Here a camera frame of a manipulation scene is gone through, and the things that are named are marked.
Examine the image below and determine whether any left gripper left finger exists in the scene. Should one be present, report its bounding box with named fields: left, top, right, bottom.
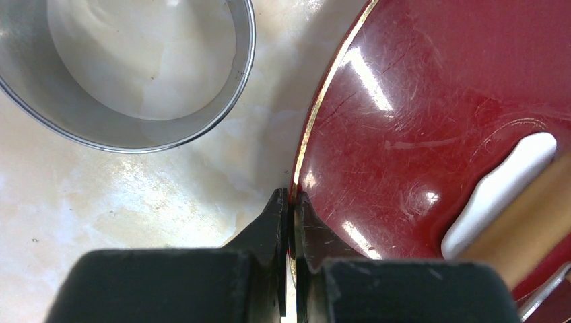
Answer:
left=46, top=188, right=288, bottom=322

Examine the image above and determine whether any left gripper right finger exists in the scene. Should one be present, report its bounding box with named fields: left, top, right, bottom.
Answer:
left=294, top=192, right=520, bottom=322

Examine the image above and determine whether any round red tray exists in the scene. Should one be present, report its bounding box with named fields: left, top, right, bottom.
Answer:
left=290, top=1, right=570, bottom=322

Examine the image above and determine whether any metal ring cutter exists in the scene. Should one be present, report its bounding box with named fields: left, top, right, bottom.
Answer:
left=1, top=1, right=256, bottom=153

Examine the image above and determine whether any wooden roller tool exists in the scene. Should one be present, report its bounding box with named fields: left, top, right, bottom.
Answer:
left=459, top=153, right=570, bottom=322

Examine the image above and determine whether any white dough ball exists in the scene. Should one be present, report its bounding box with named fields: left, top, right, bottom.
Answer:
left=440, top=132, right=557, bottom=260

